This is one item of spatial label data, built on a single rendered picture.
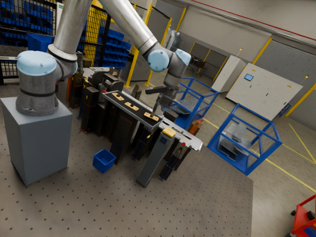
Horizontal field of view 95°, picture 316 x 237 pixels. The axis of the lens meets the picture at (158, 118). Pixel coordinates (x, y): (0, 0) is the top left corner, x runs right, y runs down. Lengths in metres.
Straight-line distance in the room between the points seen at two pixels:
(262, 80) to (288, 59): 6.33
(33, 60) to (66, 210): 0.69
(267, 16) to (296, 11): 1.61
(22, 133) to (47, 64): 0.29
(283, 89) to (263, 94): 0.76
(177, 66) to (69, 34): 0.47
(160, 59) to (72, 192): 0.82
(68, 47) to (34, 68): 0.18
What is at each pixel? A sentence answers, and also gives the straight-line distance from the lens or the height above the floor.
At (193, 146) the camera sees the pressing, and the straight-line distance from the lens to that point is 1.09.
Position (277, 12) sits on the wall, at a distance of 15.53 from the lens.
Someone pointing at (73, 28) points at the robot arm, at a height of 1.45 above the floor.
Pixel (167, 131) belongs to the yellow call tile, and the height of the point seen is 1.16.
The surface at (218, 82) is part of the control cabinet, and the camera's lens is 8.82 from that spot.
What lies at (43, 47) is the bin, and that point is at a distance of 1.67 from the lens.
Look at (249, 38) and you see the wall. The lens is 15.18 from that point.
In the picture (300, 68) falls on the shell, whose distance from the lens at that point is 14.87.
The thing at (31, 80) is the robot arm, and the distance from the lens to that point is 0.74.
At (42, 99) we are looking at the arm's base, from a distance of 0.77.
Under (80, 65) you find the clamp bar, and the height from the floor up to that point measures 1.11.
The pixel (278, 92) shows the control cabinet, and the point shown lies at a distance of 8.75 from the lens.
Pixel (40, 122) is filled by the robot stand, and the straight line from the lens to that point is 0.78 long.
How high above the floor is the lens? 1.57
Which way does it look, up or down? 28 degrees down
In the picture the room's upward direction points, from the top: 25 degrees clockwise
